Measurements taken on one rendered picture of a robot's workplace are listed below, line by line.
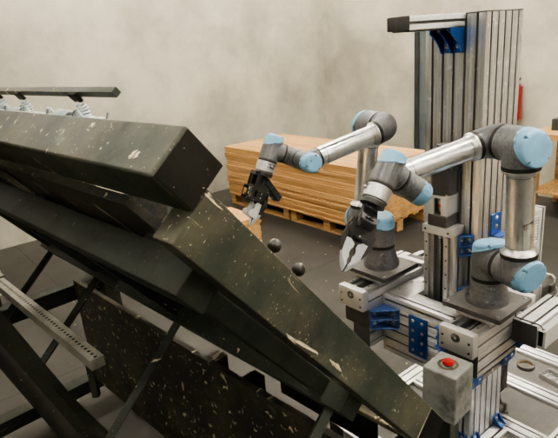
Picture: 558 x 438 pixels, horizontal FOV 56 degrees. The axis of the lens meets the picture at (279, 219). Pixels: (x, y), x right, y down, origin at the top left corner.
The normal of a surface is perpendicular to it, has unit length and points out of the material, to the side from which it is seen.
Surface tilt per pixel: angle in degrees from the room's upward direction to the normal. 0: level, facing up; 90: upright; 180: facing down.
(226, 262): 90
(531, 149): 82
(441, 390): 90
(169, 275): 40
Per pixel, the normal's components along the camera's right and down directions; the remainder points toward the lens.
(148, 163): -0.52, -0.55
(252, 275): 0.69, 0.18
